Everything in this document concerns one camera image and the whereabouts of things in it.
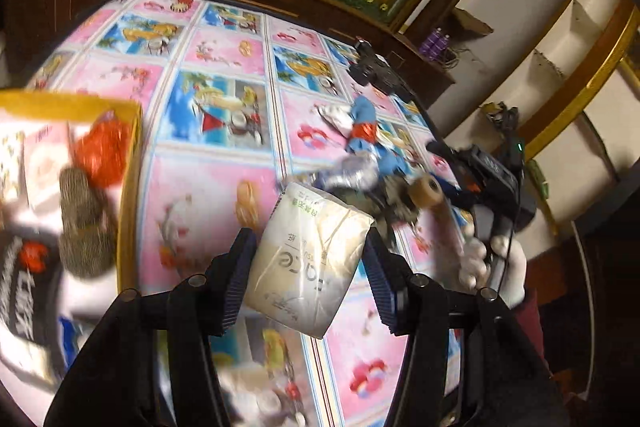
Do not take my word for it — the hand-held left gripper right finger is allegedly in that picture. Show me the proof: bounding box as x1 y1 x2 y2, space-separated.
362 234 571 427

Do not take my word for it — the blue towel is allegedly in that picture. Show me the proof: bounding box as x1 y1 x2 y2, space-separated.
375 142 422 181

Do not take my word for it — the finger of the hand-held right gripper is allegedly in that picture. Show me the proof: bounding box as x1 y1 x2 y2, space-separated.
426 141 467 164
440 183 482 214

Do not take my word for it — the orange plastic bag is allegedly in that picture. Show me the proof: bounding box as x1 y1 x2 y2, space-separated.
72 112 133 188

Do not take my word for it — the clear blue print plastic bag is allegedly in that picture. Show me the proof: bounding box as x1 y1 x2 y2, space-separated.
312 154 383 194

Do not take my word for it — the printed floral tablecloth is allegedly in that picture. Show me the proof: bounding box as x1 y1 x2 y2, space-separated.
25 0 482 427

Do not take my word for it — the yellow box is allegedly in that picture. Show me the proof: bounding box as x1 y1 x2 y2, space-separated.
0 89 147 408

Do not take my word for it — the white cloth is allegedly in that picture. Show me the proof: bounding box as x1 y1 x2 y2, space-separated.
315 104 357 131

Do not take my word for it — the person's right hand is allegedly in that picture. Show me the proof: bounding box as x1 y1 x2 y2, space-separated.
457 239 528 309

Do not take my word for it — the pink white packet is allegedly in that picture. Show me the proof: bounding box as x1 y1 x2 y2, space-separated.
0 122 76 208

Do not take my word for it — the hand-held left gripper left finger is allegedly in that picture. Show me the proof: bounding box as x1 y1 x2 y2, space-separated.
45 227 258 427

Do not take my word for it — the cardboard piece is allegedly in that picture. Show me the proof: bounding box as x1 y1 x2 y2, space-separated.
452 7 495 35

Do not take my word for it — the grey knitted gloves bundle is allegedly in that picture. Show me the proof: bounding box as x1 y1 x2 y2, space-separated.
57 167 121 279

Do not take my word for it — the black foil packet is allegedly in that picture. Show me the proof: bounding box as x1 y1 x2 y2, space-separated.
0 227 68 353

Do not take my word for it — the small blue cloth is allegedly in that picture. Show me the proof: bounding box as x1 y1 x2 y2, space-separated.
345 97 382 154

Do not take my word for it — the white tissue pack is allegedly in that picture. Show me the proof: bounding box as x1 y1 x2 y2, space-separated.
245 182 376 339

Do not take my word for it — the black device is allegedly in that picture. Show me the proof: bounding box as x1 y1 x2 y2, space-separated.
347 39 417 101

